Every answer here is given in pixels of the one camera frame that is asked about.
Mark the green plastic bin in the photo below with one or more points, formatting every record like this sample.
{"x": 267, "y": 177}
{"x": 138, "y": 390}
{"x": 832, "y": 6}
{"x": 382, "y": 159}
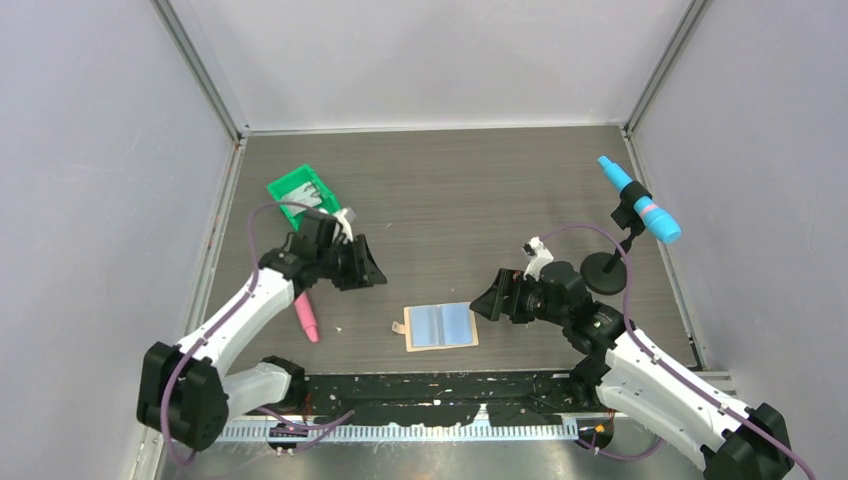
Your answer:
{"x": 302, "y": 174}

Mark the pink toy microphone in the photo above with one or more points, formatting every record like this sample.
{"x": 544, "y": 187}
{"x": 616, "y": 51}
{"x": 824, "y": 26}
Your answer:
{"x": 306, "y": 317}

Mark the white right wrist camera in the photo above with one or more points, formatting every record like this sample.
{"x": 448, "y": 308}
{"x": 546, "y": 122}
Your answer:
{"x": 538, "y": 257}

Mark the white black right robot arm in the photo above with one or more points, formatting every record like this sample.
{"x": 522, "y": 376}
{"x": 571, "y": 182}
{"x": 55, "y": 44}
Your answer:
{"x": 625, "y": 371}

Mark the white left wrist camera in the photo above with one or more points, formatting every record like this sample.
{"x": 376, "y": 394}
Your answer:
{"x": 343, "y": 232}

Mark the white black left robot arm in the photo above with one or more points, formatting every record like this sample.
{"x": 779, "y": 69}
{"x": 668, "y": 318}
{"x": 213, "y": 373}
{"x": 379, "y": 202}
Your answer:
{"x": 187, "y": 391}

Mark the black microphone stand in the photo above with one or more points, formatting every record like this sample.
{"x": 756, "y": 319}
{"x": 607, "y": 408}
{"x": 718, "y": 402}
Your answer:
{"x": 605, "y": 273}

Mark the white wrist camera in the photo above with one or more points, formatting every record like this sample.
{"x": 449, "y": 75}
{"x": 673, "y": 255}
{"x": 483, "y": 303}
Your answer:
{"x": 343, "y": 232}
{"x": 538, "y": 257}

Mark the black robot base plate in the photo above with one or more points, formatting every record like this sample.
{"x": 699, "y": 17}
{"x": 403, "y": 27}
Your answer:
{"x": 510, "y": 398}

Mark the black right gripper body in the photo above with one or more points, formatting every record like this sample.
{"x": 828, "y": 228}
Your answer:
{"x": 532, "y": 303}

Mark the beige card holder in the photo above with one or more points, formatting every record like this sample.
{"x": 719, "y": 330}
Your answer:
{"x": 437, "y": 327}

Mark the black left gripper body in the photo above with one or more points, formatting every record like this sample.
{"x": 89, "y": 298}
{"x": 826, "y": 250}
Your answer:
{"x": 338, "y": 264}

